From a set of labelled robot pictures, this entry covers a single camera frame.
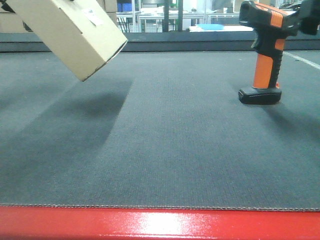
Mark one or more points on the stacked cardboard boxes background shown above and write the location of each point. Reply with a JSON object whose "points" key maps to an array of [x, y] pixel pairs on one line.
{"points": [[10, 22]]}

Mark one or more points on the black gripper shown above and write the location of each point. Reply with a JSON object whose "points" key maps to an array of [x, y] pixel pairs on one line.
{"points": [[309, 17]]}

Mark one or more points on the dark grey table mat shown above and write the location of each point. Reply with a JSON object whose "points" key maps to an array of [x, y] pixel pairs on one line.
{"points": [[159, 130]]}

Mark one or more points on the red metal table frame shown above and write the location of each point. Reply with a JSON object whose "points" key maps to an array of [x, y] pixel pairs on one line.
{"points": [[58, 223]]}

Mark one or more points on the orange black barcode scanner gun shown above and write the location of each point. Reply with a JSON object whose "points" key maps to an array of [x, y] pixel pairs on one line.
{"points": [[272, 26]]}

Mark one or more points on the white barcode label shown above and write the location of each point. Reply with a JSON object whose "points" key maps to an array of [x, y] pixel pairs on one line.
{"points": [[92, 17]]}

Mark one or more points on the blue plastic tray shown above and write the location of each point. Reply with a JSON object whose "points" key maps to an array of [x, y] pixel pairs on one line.
{"points": [[210, 27]]}

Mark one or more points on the brown cardboard package box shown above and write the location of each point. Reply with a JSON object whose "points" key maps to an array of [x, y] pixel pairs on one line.
{"points": [[62, 26]]}

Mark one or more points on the blue storage bins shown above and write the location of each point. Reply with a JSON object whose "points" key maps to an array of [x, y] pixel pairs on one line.
{"points": [[124, 7]]}

